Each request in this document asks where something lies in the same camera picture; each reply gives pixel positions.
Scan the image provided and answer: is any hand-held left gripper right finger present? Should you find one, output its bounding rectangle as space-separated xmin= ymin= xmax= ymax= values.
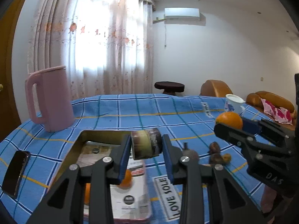
xmin=162 ymin=134 xmax=267 ymax=224

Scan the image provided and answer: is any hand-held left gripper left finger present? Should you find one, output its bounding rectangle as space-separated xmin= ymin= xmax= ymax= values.
xmin=26 ymin=134 xmax=132 ymax=224

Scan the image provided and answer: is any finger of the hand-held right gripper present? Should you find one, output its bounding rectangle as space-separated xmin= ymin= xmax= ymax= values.
xmin=214 ymin=123 xmax=293 ymax=159
xmin=242 ymin=118 xmax=295 ymax=145

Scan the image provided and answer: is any orange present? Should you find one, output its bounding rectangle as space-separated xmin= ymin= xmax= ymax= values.
xmin=84 ymin=183 xmax=91 ymax=204
xmin=120 ymin=170 xmax=132 ymax=189
xmin=215 ymin=112 xmax=243 ymax=130

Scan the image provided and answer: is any purple beet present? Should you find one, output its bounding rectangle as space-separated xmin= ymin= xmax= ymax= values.
xmin=181 ymin=142 xmax=199 ymax=162

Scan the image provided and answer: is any metal tin box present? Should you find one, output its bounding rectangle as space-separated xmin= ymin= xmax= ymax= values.
xmin=50 ymin=130 xmax=153 ymax=224

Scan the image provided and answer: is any person's right forearm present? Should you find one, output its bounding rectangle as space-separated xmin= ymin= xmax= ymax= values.
xmin=261 ymin=187 xmax=279 ymax=214

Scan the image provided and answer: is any brown leather sofa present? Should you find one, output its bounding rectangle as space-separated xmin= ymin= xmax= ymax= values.
xmin=246 ymin=91 xmax=296 ymax=122

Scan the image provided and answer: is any white cup with blue flowers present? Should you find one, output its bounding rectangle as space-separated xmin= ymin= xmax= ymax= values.
xmin=225 ymin=94 xmax=246 ymax=115

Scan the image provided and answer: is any pink floral cloth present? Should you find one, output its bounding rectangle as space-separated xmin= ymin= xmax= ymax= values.
xmin=260 ymin=99 xmax=298 ymax=125

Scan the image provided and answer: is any printed paper leaflet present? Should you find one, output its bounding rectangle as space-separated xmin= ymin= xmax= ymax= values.
xmin=77 ymin=141 xmax=152 ymax=222

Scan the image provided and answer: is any brown leather armchair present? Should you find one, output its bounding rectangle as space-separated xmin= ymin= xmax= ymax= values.
xmin=200 ymin=80 xmax=234 ymax=97

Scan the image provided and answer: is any blue plaid tablecloth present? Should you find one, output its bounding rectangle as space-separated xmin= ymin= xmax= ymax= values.
xmin=0 ymin=94 xmax=297 ymax=224

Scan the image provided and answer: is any dark round stool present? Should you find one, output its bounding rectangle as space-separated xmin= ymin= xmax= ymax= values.
xmin=154 ymin=82 xmax=185 ymax=96

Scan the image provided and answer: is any pink kettle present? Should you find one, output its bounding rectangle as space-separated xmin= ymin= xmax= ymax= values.
xmin=25 ymin=66 xmax=75 ymax=132

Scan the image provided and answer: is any sheer floral curtain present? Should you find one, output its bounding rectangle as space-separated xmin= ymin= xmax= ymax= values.
xmin=27 ymin=0 xmax=155 ymax=98

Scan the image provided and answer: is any black smartphone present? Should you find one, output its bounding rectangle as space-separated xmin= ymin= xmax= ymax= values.
xmin=1 ymin=150 xmax=31 ymax=197

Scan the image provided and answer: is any white air conditioner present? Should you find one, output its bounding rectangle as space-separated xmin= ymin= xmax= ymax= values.
xmin=164 ymin=7 xmax=201 ymax=21

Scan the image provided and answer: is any wooden door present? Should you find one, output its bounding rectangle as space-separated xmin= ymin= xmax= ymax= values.
xmin=0 ymin=0 xmax=31 ymax=143

